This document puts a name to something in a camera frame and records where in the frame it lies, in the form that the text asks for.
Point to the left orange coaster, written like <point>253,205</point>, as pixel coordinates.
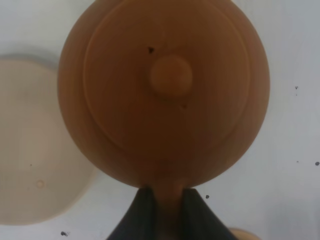
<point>241,234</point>

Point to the beige round teapot saucer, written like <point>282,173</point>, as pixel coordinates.
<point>42,172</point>

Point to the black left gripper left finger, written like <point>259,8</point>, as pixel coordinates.
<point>139,222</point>

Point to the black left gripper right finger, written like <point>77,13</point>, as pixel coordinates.
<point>198,222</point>

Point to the brown clay teapot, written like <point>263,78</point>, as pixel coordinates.
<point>163,94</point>

